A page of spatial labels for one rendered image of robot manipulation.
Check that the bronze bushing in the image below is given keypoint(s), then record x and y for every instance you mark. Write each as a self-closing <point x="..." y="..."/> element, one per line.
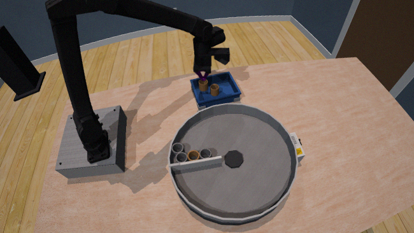
<point x="214" y="92"/>
<point x="193" y="153"/>
<point x="203" y="85"/>

